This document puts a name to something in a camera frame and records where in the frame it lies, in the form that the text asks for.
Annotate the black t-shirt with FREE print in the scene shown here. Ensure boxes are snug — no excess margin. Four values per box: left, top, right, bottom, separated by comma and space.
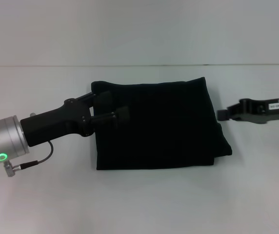
91, 77, 234, 172

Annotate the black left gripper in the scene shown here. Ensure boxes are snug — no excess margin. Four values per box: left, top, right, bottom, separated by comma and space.
19, 91, 130, 148

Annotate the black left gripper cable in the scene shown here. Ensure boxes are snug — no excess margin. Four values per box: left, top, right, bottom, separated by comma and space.
2, 140, 54, 172

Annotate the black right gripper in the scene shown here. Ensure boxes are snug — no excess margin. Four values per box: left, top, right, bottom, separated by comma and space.
216, 94, 279, 125

